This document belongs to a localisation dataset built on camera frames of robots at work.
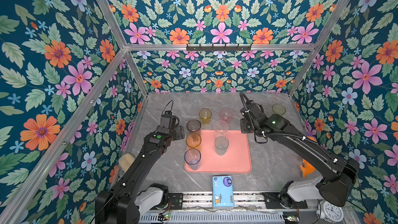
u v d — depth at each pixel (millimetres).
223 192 724
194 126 881
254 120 547
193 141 862
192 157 773
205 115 1035
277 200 719
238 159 867
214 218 766
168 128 606
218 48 932
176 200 737
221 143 890
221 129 970
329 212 678
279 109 950
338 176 395
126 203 375
